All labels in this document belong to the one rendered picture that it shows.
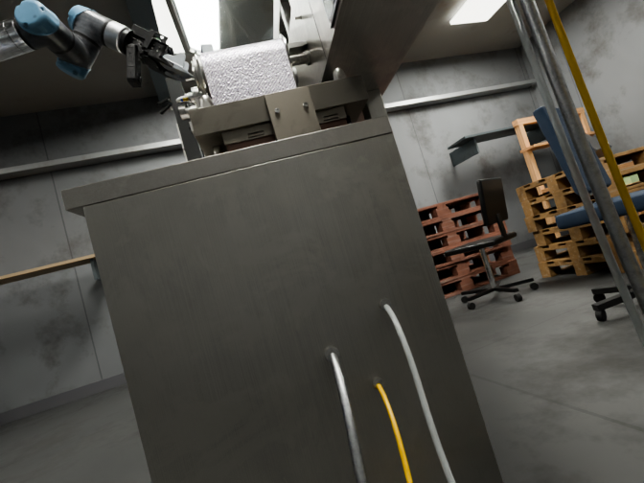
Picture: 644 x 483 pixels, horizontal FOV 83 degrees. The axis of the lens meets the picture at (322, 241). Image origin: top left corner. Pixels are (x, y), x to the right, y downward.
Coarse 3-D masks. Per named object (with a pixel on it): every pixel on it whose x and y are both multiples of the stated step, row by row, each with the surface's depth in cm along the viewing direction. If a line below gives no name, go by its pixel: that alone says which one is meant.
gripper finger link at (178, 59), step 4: (164, 56) 105; (168, 56) 105; (172, 56) 105; (176, 56) 105; (180, 56) 105; (184, 56) 105; (172, 60) 105; (176, 60) 105; (180, 60) 105; (184, 60) 105; (164, 64) 104; (176, 64) 104; (180, 64) 105; (168, 68) 105; (172, 68) 104; (176, 68) 104; (180, 68) 104; (176, 72) 105; (180, 72) 105; (184, 72) 105; (188, 72) 105; (184, 76) 106; (188, 76) 106; (192, 76) 106
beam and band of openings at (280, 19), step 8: (280, 0) 130; (288, 0) 119; (280, 8) 134; (288, 8) 132; (280, 16) 138; (288, 16) 131; (280, 24) 142; (288, 24) 131; (280, 32) 146; (288, 32) 131; (288, 40) 134
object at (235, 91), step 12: (288, 72) 104; (228, 84) 101; (240, 84) 101; (252, 84) 102; (264, 84) 102; (276, 84) 103; (288, 84) 103; (216, 96) 100; (228, 96) 101; (240, 96) 101; (252, 96) 101
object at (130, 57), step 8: (128, 48) 104; (136, 48) 105; (128, 56) 103; (136, 56) 105; (128, 64) 103; (136, 64) 104; (128, 72) 103; (136, 72) 104; (128, 80) 103; (136, 80) 104
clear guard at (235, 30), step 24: (192, 0) 158; (216, 0) 153; (240, 0) 149; (264, 0) 145; (192, 24) 174; (216, 24) 169; (240, 24) 164; (264, 24) 158; (192, 48) 194; (216, 48) 188
